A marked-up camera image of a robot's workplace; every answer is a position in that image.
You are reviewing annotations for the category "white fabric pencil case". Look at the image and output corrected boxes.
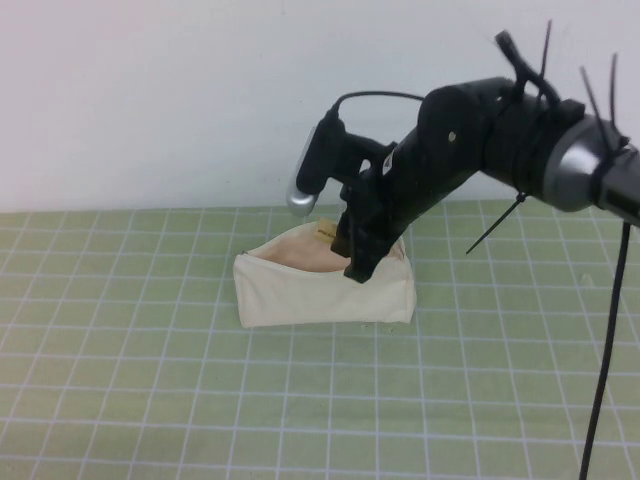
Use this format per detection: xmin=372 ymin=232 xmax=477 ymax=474
xmin=232 ymin=222 xmax=418 ymax=330

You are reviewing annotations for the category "green grid cutting mat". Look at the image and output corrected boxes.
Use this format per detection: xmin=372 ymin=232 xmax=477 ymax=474
xmin=0 ymin=198 xmax=640 ymax=480

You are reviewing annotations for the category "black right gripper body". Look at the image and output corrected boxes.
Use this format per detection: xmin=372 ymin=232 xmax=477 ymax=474
xmin=341 ymin=141 xmax=442 ymax=247

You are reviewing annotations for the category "small yellow eraser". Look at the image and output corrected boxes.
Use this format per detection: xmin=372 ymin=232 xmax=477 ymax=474
xmin=315 ymin=217 xmax=341 ymax=246

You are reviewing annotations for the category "black zip tie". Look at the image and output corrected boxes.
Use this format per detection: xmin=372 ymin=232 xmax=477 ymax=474
xmin=578 ymin=51 xmax=632 ymax=166
xmin=464 ymin=191 xmax=527 ymax=257
xmin=538 ymin=18 xmax=555 ymax=89

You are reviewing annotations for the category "thin black camera cable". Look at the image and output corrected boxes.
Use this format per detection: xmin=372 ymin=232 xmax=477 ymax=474
xmin=331 ymin=90 xmax=427 ymax=117

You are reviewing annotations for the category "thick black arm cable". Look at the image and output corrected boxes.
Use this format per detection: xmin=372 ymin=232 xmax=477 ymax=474
xmin=578 ymin=219 xmax=632 ymax=480

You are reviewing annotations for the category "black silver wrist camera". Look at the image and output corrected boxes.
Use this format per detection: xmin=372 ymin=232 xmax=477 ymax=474
xmin=285 ymin=110 xmax=392 ymax=218

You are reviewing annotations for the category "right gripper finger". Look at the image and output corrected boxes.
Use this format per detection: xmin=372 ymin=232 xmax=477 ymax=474
xmin=331 ymin=211 xmax=355 ymax=258
xmin=342 ymin=218 xmax=397 ymax=285

